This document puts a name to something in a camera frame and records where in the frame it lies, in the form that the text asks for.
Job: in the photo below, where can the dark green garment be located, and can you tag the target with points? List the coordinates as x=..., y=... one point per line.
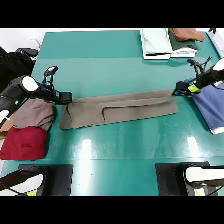
x=181, y=46

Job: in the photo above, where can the mauve garment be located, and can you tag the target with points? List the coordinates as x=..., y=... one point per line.
x=35, y=113

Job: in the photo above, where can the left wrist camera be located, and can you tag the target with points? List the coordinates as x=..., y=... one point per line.
x=51, y=70

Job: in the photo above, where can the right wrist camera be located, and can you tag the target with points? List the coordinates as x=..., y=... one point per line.
x=198, y=66

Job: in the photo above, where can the blue garment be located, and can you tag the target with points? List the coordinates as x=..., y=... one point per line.
x=210, y=105

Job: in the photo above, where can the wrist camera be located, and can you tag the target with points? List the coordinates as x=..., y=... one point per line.
x=51, y=70
x=198, y=66

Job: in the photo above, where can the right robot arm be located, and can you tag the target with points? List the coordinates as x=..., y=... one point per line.
x=212, y=77

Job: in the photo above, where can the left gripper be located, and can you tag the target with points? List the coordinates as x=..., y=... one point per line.
x=64, y=98

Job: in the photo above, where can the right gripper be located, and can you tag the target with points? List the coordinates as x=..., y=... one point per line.
x=184, y=88

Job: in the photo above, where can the white garment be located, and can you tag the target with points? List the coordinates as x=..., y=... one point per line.
x=155, y=43

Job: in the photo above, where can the taupe shirt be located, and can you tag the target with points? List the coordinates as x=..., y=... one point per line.
x=130, y=108

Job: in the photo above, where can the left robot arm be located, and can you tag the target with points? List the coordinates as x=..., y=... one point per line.
x=20, y=89

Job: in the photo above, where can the red garment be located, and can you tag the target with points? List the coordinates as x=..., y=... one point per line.
x=23, y=143

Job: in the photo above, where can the orange-brown garment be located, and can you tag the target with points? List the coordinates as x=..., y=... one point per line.
x=187, y=34

